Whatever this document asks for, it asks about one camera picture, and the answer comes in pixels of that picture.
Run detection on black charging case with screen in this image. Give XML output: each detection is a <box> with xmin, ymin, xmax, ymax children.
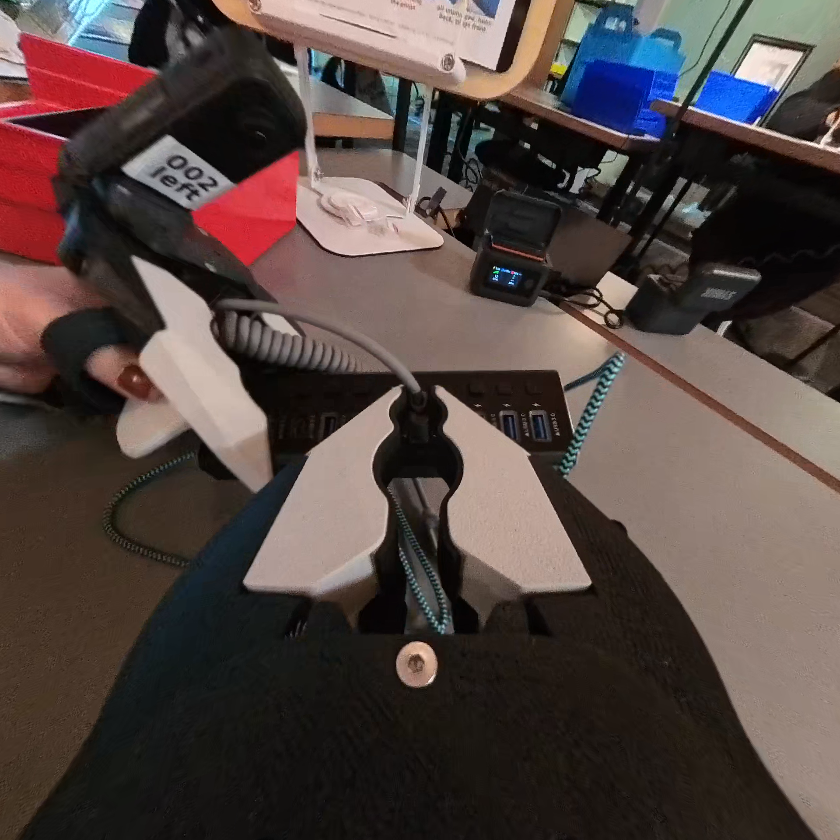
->
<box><xmin>469</xmin><ymin>189</ymin><xmax>563</xmax><ymax>309</ymax></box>

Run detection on black usb hub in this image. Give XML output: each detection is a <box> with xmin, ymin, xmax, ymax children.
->
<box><xmin>197</xmin><ymin>369</ymin><xmax>576</xmax><ymax>481</ymax></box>

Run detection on blue bins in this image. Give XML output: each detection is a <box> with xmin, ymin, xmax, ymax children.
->
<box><xmin>563</xmin><ymin>12</ymin><xmax>687</xmax><ymax>99</ymax></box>

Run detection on teal braided cable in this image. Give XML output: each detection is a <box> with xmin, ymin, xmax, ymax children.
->
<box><xmin>101</xmin><ymin>353</ymin><xmax>626</xmax><ymax>635</ymax></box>

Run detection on brown-edged table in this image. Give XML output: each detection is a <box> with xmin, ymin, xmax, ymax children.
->
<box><xmin>495</xmin><ymin>84</ymin><xmax>840</xmax><ymax>175</ymax></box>

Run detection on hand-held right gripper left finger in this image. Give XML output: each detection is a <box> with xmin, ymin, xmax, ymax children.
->
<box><xmin>243</xmin><ymin>386</ymin><xmax>405</xmax><ymax>613</ymax></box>

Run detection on red box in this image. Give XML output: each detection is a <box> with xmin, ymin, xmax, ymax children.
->
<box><xmin>0</xmin><ymin>31</ymin><xmax>300</xmax><ymax>266</ymax></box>

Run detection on framed picture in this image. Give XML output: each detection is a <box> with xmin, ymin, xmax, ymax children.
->
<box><xmin>730</xmin><ymin>35</ymin><xmax>816</xmax><ymax>99</ymax></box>

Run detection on grey usb cable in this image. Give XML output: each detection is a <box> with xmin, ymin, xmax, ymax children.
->
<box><xmin>211</xmin><ymin>297</ymin><xmax>438</xmax><ymax>448</ymax></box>

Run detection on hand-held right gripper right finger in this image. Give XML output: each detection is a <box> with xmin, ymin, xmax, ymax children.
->
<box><xmin>432</xmin><ymin>386</ymin><xmax>593</xmax><ymax>616</ymax></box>

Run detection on person's left hand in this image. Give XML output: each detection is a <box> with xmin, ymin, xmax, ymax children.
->
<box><xmin>0</xmin><ymin>261</ymin><xmax>165</xmax><ymax>404</ymax></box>

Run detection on black power adapter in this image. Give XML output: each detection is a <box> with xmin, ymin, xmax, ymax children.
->
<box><xmin>626</xmin><ymin>261</ymin><xmax>763</xmax><ymax>337</ymax></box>

